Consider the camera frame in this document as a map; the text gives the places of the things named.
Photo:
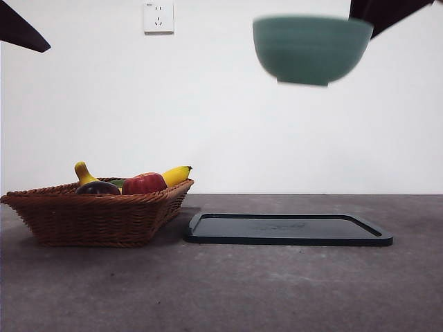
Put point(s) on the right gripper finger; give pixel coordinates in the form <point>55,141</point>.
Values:
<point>398,14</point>
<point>363,8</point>

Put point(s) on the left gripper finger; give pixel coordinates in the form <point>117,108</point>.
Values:
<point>20,32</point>

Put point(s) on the teal ribbed bowl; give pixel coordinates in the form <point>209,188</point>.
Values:
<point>311,52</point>

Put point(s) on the dark purple plum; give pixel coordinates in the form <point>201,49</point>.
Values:
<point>98,189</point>

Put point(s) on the yellow banana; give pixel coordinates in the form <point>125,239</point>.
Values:
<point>84,173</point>

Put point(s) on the green fruit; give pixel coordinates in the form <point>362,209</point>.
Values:
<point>118,182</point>

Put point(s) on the red apple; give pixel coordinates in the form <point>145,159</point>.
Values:
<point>143,183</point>

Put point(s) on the brown wicker basket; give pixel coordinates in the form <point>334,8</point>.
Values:
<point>86,218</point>

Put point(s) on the black rectangular tray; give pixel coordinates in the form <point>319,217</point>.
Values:
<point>287,230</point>

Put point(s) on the white wall socket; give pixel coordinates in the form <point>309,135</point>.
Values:
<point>159,17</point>

